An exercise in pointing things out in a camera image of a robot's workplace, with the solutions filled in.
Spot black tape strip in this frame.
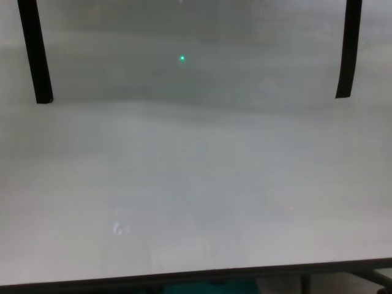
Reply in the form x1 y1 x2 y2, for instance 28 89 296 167
334 0 363 100
17 0 54 105

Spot dark metal table brace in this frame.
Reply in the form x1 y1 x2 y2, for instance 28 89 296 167
349 269 392 292

